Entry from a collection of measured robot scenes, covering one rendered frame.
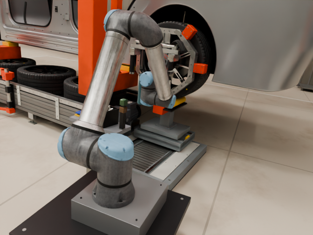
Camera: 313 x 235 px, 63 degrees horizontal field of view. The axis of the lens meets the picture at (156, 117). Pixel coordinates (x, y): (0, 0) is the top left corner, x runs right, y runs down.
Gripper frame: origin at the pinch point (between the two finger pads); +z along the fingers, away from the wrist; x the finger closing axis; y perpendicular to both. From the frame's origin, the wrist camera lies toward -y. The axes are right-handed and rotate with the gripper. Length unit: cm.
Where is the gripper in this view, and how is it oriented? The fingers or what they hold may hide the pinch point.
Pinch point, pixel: (171, 70)
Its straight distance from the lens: 192.2
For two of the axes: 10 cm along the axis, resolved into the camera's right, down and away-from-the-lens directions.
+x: 8.6, 2.5, -4.4
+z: 4.9, -2.5, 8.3
